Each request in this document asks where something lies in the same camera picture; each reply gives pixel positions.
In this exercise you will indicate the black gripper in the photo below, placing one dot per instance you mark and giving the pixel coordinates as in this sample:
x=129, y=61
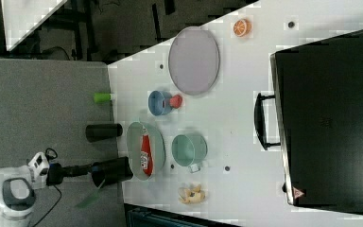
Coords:
x=57, y=173

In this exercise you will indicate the red felt ketchup bottle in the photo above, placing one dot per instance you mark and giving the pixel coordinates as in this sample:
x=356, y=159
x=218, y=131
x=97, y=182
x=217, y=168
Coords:
x=146, y=157

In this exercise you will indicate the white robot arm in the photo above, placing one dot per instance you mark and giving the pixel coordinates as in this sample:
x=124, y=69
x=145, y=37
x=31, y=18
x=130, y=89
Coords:
x=18, y=186

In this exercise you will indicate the green tape strip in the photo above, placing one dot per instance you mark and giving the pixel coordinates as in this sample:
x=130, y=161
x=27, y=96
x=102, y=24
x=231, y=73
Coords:
x=90, y=199

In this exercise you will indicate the black cylinder lower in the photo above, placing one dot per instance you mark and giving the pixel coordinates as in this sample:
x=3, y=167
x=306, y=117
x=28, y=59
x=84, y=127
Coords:
x=111, y=172

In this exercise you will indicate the black cylinder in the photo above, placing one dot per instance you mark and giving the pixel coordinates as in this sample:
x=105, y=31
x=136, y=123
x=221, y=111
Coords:
x=111, y=172
x=101, y=132

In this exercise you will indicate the black cylinder upper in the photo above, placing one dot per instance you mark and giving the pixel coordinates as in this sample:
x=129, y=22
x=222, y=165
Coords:
x=101, y=132

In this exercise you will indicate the blue cup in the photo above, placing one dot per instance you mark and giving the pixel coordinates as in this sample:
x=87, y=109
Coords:
x=159, y=103

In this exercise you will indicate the green mug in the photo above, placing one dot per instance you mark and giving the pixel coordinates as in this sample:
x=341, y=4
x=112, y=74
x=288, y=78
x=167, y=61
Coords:
x=189, y=150

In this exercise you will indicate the peeled banana toy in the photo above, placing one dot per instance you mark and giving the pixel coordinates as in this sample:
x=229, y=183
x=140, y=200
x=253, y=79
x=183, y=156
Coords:
x=191, y=195

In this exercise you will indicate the red strawberry toy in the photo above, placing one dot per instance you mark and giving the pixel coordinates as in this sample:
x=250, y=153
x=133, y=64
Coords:
x=175, y=101

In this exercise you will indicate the grey oval plate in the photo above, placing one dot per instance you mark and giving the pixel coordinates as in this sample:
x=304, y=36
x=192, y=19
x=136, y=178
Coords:
x=193, y=61

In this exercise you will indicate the orange slice toy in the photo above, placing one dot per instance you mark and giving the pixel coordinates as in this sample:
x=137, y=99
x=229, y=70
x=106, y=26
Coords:
x=242, y=27

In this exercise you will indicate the black case with handle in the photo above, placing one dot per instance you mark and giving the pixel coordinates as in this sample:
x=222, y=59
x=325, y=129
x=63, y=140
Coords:
x=318, y=95

